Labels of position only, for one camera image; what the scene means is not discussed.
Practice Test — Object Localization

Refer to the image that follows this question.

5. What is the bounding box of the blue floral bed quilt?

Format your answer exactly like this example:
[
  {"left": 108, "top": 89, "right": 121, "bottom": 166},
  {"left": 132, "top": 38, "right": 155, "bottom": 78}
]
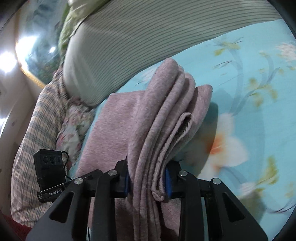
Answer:
[{"left": 69, "top": 18, "right": 296, "bottom": 241}]

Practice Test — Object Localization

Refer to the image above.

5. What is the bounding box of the floral ruffled pillow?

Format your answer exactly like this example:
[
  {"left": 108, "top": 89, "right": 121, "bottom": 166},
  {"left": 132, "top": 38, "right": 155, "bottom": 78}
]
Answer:
[{"left": 56, "top": 98, "right": 95, "bottom": 171}]

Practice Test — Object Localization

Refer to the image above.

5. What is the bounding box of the plaid checked blanket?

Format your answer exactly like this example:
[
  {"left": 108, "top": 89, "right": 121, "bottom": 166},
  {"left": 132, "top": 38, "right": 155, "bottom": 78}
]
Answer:
[{"left": 11, "top": 67, "right": 68, "bottom": 227}]

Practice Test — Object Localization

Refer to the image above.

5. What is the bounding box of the gold framed landscape painting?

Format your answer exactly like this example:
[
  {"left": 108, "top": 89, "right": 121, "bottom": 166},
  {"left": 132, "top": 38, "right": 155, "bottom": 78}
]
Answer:
[{"left": 16, "top": 0, "right": 69, "bottom": 87}]

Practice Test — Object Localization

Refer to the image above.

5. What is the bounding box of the pink knit sweater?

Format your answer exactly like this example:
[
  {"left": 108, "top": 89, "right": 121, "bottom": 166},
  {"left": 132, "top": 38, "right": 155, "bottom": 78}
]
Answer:
[{"left": 76, "top": 58, "right": 212, "bottom": 240}]

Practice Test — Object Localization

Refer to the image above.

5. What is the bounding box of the green striped pillow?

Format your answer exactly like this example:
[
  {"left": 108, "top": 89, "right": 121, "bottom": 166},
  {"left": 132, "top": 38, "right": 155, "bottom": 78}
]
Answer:
[{"left": 63, "top": 1, "right": 280, "bottom": 106}]

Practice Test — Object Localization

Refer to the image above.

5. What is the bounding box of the light green quilted pillow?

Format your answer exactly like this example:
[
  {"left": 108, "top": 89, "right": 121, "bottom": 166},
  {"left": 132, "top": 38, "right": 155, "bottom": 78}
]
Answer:
[{"left": 58, "top": 0, "right": 108, "bottom": 59}]

